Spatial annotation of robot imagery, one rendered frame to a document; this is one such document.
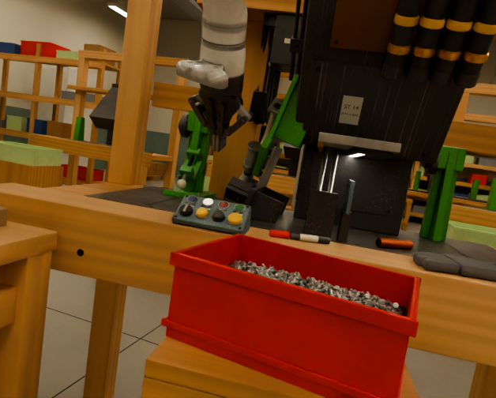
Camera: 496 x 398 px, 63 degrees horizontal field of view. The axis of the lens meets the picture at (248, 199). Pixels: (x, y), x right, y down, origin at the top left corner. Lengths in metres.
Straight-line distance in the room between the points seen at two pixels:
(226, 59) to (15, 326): 0.64
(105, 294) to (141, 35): 0.96
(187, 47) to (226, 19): 12.27
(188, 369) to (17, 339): 0.48
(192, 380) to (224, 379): 0.04
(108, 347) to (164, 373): 1.20
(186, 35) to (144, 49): 11.48
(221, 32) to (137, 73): 0.93
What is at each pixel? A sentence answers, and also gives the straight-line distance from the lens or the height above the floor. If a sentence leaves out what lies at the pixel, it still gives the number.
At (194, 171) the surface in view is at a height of 0.98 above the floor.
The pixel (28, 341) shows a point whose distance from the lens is 0.96.
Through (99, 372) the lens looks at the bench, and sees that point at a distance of 1.81.
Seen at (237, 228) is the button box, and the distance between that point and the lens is 0.81.
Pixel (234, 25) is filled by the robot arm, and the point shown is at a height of 1.25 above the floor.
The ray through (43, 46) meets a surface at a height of 2.16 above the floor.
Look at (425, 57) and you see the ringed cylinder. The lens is 0.91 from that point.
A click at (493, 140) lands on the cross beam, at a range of 1.58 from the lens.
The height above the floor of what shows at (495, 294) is 0.89.
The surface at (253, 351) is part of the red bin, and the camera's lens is 0.54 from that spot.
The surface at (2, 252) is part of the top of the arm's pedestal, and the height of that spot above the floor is 0.84.
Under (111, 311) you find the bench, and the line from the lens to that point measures 1.68.
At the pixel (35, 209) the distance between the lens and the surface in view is 1.00.
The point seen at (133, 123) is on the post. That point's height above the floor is 1.11.
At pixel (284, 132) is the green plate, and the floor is 1.13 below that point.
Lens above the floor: 1.07
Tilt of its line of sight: 7 degrees down
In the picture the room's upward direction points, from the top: 9 degrees clockwise
